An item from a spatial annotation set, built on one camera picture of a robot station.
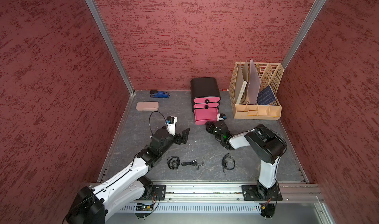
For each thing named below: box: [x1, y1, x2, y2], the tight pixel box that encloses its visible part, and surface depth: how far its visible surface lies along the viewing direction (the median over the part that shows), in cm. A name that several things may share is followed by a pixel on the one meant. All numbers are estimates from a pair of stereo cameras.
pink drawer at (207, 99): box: [193, 96, 221, 104], surface depth 97 cm
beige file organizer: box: [228, 61, 285, 120], surface depth 105 cm
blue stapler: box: [150, 89, 170, 99], surface depth 120 cm
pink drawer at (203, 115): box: [193, 107, 219, 125], surface depth 102 cm
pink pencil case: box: [135, 101, 160, 112], surface depth 112 cm
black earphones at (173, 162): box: [166, 155, 181, 170], surface depth 85 cm
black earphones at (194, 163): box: [181, 159, 205, 170], surface depth 85 cm
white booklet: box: [235, 80, 248, 105], surface depth 91 cm
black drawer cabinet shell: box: [190, 76, 222, 113], surface depth 106 cm
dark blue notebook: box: [256, 84, 277, 106], surface depth 105 cm
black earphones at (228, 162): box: [222, 152, 236, 177], surface depth 86 cm
